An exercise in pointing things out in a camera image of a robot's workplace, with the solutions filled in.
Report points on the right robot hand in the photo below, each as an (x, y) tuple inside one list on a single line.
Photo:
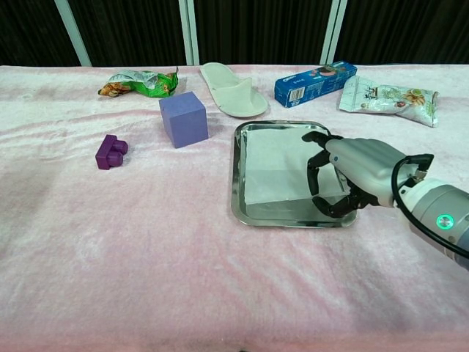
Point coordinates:
[(362, 161)]

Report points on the white paper sheet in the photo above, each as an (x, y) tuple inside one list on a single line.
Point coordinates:
[(275, 165)]

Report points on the white snack bag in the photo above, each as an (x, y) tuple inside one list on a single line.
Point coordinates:
[(366, 99)]

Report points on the blue cookie box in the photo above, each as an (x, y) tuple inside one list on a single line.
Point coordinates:
[(311, 89)]

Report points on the stainless steel tray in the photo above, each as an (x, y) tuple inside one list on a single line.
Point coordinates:
[(236, 165)]

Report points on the white slipper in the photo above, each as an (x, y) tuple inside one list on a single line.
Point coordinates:
[(238, 99)]

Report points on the black pleated curtain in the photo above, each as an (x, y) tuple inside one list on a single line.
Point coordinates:
[(256, 29)]

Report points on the lavender foam cube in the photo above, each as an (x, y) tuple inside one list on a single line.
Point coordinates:
[(187, 121)]

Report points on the green snack bag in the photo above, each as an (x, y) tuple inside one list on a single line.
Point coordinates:
[(157, 86)]

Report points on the pink plush tablecloth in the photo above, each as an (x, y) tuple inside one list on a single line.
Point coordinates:
[(146, 238)]

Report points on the dark purple building block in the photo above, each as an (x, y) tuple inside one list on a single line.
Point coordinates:
[(108, 155)]

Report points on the white double frame post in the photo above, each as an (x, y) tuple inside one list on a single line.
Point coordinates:
[(190, 33)]

